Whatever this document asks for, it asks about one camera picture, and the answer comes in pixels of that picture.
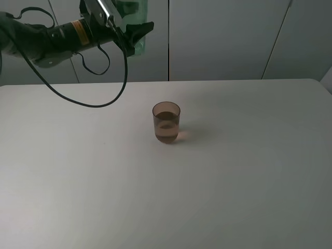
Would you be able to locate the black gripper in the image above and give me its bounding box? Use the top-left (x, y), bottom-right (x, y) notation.
top-left (79, 1), bottom-right (154, 56)

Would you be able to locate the green transparent plastic bottle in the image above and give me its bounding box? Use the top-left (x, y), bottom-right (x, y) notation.
top-left (115, 0), bottom-right (148, 56)

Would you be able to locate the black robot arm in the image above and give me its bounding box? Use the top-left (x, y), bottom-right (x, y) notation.
top-left (1, 1), bottom-right (154, 68)

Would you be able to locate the pink translucent plastic cup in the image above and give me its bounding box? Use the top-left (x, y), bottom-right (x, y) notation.
top-left (152, 101), bottom-right (181, 144)

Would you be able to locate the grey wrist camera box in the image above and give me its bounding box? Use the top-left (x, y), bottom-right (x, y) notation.
top-left (84, 0), bottom-right (122, 27)

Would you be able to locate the black camera cable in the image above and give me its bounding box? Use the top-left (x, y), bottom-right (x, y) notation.
top-left (0, 7), bottom-right (129, 108)

